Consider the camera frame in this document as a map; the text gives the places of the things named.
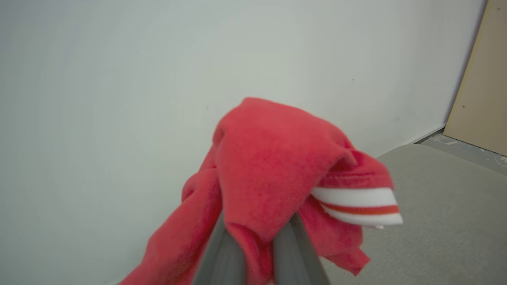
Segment beige wooden panel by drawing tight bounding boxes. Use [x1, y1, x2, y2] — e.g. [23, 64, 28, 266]
[443, 0, 507, 157]

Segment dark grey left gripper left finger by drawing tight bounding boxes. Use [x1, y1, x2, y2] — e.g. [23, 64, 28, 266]
[193, 212, 248, 285]

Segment red shorts with white stripes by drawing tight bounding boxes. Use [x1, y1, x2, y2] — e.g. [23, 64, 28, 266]
[119, 97, 404, 285]

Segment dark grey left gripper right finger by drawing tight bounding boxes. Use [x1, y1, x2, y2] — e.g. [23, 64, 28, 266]
[273, 213, 330, 285]

